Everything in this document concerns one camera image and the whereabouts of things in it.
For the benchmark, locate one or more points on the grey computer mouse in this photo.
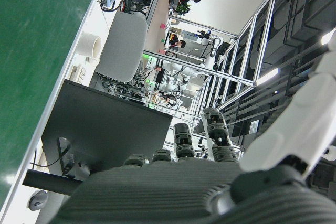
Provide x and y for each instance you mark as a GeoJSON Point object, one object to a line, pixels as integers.
{"type": "Point", "coordinates": [38, 200]}

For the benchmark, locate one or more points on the grey office chair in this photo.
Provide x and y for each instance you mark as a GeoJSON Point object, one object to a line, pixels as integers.
{"type": "Point", "coordinates": [123, 45]}

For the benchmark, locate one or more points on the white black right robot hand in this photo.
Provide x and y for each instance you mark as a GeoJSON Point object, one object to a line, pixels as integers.
{"type": "Point", "coordinates": [183, 195]}

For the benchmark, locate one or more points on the white paper roll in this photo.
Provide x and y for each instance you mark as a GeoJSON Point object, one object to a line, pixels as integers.
{"type": "Point", "coordinates": [89, 44]}

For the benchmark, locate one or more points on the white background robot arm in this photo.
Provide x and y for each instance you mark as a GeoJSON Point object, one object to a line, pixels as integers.
{"type": "Point", "coordinates": [210, 51]}

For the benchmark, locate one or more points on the black computer monitor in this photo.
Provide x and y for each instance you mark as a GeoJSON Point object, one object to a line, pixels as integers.
{"type": "Point", "coordinates": [105, 124]}

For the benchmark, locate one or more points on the green conveyor belt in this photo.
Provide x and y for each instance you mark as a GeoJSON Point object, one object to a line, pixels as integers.
{"type": "Point", "coordinates": [31, 37]}

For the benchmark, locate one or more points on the seated person black hair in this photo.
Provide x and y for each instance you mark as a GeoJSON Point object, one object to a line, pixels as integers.
{"type": "Point", "coordinates": [179, 44]}

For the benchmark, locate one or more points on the aluminium cage frame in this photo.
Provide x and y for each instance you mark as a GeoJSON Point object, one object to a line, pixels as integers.
{"type": "Point", "coordinates": [265, 32]}

